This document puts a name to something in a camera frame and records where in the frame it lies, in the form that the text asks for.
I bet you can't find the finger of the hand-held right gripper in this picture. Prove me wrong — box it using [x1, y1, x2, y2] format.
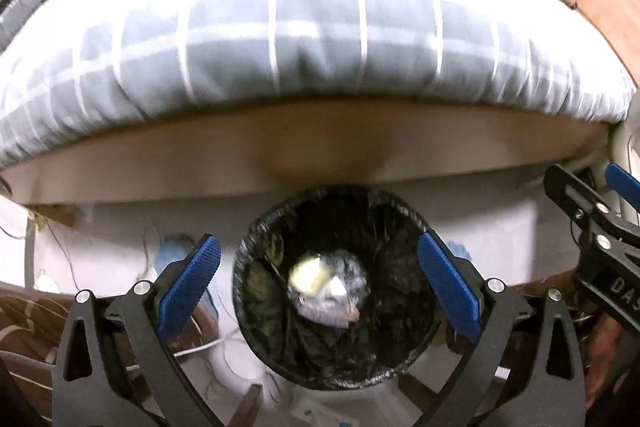
[605, 163, 640, 228]
[544, 163, 615, 229]

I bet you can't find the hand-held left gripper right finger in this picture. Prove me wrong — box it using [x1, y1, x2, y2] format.
[417, 231, 586, 427]

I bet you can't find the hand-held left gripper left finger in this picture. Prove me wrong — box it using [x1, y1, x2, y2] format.
[52, 234, 223, 427]

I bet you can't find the black-lined trash bin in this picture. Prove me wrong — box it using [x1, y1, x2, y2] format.
[231, 188, 448, 390]

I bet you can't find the person's right hand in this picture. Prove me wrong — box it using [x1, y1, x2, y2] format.
[585, 312, 633, 413]

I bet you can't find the light blue slipper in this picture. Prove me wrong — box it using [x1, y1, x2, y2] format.
[155, 234, 201, 275]

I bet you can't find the crumpled plastic wrapper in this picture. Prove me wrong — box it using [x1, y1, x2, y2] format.
[287, 249, 373, 328]

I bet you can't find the brown striped rug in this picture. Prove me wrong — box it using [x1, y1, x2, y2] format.
[0, 294, 68, 408]

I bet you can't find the bed with grey checked sheet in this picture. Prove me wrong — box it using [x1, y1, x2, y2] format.
[0, 0, 638, 168]

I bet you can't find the white cable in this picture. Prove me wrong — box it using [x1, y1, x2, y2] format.
[172, 327, 242, 358]

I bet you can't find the wooden bed frame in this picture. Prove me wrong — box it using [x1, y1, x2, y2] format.
[10, 99, 608, 208]

